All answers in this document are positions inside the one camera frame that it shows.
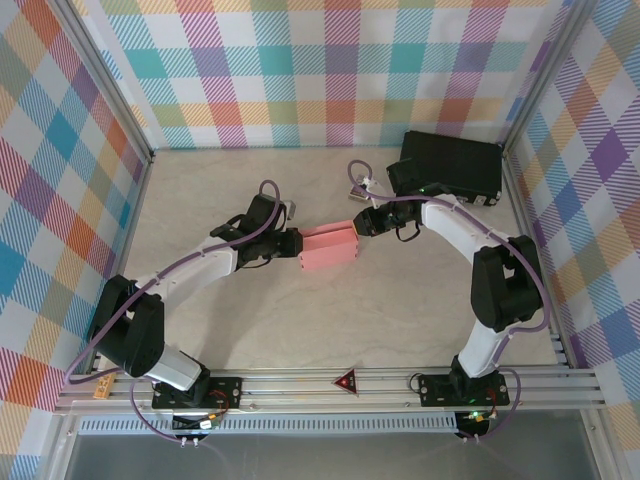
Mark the pink paper box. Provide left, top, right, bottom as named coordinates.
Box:
left=297, top=220, right=359, bottom=274

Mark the black carrying case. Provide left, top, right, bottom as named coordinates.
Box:
left=399, top=130, right=504, bottom=208

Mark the red triangle light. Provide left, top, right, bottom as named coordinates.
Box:
left=333, top=368, right=359, bottom=398

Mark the black connector board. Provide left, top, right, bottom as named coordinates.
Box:
left=172, top=412, right=221, bottom=434
left=457, top=409, right=494, bottom=439

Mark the orange label block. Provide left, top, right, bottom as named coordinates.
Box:
left=94, top=369, right=119, bottom=400

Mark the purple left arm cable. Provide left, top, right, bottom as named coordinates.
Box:
left=64, top=179, right=282, bottom=444

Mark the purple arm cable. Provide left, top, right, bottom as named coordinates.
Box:
left=348, top=159, right=551, bottom=444
left=64, top=179, right=282, bottom=444

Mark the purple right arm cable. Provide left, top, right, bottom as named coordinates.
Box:
left=348, top=159, right=551, bottom=444

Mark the aluminium side rail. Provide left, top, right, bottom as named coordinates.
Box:
left=502, top=149, right=574, bottom=369
left=87, top=149, right=155, bottom=375

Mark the aluminium frame rail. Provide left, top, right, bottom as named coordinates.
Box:
left=52, top=367, right=609, bottom=416

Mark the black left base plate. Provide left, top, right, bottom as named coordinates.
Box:
left=151, top=375, right=245, bottom=412

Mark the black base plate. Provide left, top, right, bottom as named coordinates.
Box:
left=151, top=375, right=245, bottom=412
left=416, top=372, right=511, bottom=407

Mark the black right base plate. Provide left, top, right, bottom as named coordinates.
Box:
left=416, top=372, right=511, bottom=407

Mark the aluminium frame post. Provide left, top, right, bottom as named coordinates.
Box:
left=499, top=0, right=599, bottom=161
left=49, top=0, right=156, bottom=169

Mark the grey slotted cable duct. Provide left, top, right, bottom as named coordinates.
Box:
left=78, top=412, right=459, bottom=435

